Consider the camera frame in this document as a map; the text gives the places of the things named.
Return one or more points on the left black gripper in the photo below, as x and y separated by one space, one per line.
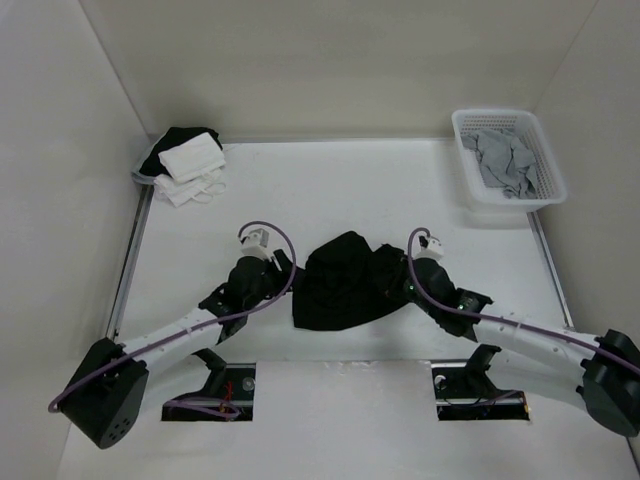
282 276

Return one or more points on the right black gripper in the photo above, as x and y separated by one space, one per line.
403 263

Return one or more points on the black tank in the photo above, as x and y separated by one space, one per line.
341 286
149 166

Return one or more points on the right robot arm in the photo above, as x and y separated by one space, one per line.
598 375

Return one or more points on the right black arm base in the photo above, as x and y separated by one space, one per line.
464 392

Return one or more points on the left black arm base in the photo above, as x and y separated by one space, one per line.
226 395

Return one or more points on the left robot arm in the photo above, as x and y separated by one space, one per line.
110 387

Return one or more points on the lower folded white tank top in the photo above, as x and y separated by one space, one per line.
201 189

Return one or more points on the folded white tank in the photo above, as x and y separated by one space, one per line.
201 189
194 158

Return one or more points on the upper folded white tank top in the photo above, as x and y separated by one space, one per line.
194 158

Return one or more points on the grey tank top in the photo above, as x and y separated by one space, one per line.
504 162

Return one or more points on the folded black tank top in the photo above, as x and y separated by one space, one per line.
149 166

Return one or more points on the white plastic basket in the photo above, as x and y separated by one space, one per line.
551 189

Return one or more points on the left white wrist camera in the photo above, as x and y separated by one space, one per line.
256 244

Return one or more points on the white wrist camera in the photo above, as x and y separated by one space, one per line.
256 244
430 248

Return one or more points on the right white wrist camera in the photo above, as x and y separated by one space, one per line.
430 248

